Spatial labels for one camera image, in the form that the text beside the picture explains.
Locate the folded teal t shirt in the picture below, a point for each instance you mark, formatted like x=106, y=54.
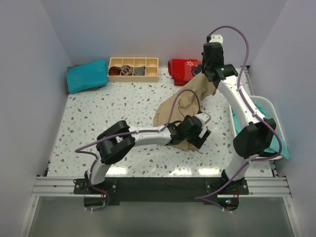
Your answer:
x=87, y=76

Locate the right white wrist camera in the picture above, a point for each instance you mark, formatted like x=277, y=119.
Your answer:
x=215, y=38

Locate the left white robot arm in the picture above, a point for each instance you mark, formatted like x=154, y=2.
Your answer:
x=114, y=144

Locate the grey fabric item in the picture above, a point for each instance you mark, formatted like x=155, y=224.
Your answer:
x=140, y=71

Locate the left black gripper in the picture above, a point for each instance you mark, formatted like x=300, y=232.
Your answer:
x=199, y=142

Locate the orange black fabric item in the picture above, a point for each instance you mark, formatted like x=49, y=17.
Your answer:
x=114, y=71

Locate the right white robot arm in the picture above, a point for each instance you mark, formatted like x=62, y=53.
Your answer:
x=257, y=131

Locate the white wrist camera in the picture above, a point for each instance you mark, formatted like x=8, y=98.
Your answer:
x=215, y=38
x=204, y=118

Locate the brown floral fabric item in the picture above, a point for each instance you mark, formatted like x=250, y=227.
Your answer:
x=127, y=70

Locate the wooden compartment box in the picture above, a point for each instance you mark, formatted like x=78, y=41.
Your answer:
x=151, y=72

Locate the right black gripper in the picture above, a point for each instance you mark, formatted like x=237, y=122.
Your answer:
x=203, y=61

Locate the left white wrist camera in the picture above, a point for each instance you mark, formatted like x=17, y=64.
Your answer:
x=204, y=118

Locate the beige t shirt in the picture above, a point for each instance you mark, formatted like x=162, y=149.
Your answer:
x=186, y=100

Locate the red cartoon folded cloth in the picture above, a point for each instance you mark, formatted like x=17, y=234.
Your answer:
x=183, y=70

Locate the white plastic laundry basket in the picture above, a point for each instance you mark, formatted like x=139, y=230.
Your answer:
x=267, y=109

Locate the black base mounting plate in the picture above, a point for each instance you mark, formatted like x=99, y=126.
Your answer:
x=113, y=190

